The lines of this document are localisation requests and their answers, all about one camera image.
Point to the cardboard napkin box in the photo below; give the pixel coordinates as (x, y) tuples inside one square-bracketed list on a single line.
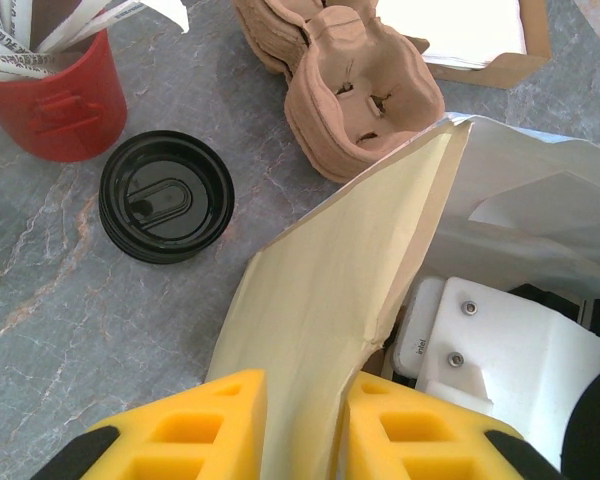
[(520, 70)]

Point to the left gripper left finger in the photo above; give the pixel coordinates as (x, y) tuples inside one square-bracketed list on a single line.
[(190, 440)]

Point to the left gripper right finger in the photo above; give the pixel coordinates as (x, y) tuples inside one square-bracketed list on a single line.
[(415, 445)]

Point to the stack of black cup lids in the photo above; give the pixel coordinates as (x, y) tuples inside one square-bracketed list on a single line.
[(165, 200)]

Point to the painted print paper bag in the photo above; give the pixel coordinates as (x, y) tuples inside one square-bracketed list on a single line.
[(330, 275)]

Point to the stack of white napkins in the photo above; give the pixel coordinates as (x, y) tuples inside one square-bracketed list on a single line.
[(455, 30)]

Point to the red plastic straw cup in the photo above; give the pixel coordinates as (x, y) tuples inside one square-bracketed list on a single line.
[(65, 115)]

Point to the paper wrapped straw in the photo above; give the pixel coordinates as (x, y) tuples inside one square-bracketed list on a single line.
[(10, 67), (85, 25), (10, 25)]

